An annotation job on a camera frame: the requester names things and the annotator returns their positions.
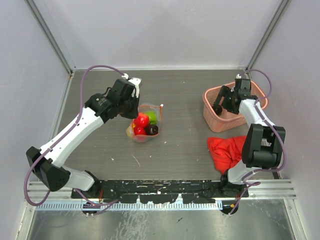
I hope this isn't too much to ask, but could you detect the left aluminium frame post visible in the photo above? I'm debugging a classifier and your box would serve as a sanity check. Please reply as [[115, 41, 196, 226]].
[[24, 0, 76, 75]]

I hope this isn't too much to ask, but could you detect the green apple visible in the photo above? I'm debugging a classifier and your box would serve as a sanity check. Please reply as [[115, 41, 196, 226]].
[[145, 111, 158, 125]]

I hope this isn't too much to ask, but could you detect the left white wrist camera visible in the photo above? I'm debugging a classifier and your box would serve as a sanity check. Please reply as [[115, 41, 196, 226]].
[[121, 73, 142, 98]]

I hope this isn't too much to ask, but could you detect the right aluminium frame post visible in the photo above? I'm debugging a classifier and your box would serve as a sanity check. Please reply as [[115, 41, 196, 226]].
[[245, 0, 292, 70]]

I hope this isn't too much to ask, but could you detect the aluminium frame post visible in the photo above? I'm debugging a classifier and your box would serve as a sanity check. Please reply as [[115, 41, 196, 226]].
[[245, 0, 292, 70], [24, 0, 76, 75]]

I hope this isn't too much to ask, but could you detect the clear zip top bag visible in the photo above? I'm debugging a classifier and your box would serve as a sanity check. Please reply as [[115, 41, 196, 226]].
[[126, 103, 164, 143]]

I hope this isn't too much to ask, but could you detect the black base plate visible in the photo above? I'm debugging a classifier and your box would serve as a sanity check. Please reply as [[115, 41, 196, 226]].
[[82, 180, 249, 204]]

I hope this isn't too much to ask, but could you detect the yellow pear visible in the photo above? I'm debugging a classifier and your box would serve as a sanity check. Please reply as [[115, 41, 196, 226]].
[[126, 125, 134, 139]]

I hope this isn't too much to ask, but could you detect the purple cable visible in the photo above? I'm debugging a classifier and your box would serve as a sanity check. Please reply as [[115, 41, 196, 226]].
[[22, 65, 130, 207], [229, 69, 286, 216]]

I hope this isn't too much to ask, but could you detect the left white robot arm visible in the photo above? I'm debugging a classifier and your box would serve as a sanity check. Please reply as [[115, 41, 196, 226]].
[[26, 77, 142, 198]]

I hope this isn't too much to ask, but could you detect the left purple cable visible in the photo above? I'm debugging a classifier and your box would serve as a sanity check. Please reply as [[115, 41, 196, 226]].
[[22, 65, 130, 207]]

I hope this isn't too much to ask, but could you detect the dark maroon fruit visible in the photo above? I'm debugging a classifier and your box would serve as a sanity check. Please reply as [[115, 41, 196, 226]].
[[144, 124, 159, 136], [212, 104, 223, 116]]

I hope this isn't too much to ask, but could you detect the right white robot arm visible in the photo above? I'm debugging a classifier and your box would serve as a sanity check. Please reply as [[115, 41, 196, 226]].
[[212, 75, 286, 197]]

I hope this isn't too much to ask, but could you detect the red apple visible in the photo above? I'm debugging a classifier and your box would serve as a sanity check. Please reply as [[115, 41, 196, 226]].
[[133, 112, 149, 128]]

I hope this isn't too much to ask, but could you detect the red oval fruit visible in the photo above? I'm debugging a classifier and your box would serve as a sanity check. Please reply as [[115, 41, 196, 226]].
[[133, 126, 147, 136]]

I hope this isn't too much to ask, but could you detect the pink plastic basket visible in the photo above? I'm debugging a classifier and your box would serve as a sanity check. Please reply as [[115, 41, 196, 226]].
[[202, 81, 269, 133]]

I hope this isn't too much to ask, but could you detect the white slotted cable duct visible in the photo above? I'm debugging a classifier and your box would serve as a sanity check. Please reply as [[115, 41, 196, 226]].
[[36, 200, 223, 211]]

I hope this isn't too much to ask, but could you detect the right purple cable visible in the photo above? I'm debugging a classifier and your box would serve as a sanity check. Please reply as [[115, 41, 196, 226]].
[[229, 69, 286, 216]]

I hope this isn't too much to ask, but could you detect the red cloth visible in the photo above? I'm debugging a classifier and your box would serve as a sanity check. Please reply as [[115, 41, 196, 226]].
[[207, 135, 246, 175]]

